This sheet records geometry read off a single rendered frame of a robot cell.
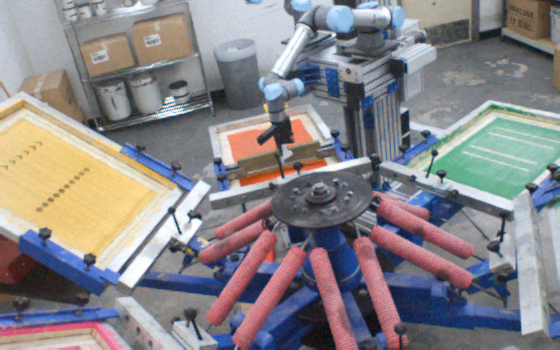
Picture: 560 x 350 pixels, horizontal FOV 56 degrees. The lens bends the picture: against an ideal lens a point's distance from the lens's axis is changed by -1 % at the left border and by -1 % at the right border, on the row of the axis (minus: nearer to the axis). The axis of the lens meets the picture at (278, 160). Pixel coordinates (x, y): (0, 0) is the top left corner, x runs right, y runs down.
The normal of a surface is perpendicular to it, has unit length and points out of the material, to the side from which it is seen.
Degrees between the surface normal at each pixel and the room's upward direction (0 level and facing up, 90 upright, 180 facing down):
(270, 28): 90
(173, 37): 89
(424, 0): 90
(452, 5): 90
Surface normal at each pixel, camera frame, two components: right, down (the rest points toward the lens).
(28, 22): 0.19, 0.44
